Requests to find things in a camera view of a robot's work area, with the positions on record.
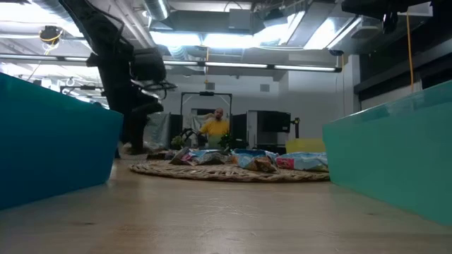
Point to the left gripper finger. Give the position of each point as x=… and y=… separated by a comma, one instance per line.
x=142, y=134
x=130, y=134

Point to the blue granola bar red label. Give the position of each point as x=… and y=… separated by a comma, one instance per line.
x=303, y=161

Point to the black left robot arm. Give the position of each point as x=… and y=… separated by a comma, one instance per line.
x=106, y=53

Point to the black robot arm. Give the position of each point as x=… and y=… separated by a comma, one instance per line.
x=190, y=134

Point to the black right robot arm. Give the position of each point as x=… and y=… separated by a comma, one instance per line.
x=370, y=7

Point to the blue orange granola bar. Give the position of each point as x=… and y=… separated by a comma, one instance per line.
x=256, y=161

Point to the grey cover sheet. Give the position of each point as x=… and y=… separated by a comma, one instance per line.
x=157, y=128

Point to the small green plant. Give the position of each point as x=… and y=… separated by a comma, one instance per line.
x=226, y=141
x=177, y=142

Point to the person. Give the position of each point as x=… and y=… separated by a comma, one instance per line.
x=214, y=127

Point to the blue plastic bin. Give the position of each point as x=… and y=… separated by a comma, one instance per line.
x=53, y=141

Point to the round woven straw mat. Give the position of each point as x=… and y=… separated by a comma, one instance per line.
x=219, y=173

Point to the long ceiling light bar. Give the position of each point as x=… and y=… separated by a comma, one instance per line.
x=233, y=65

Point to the black equipment cabinet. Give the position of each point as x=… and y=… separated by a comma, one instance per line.
x=272, y=123

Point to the yellow plastic bin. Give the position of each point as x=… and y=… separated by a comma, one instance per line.
x=305, y=145

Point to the teal plastic bin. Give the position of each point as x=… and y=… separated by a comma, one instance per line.
x=395, y=151

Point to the black metal frame stand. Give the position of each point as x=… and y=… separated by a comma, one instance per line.
x=206, y=94

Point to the silver ventilation duct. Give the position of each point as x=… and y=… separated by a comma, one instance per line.
x=157, y=7

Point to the dark security camera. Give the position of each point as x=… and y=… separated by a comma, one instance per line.
x=336, y=52

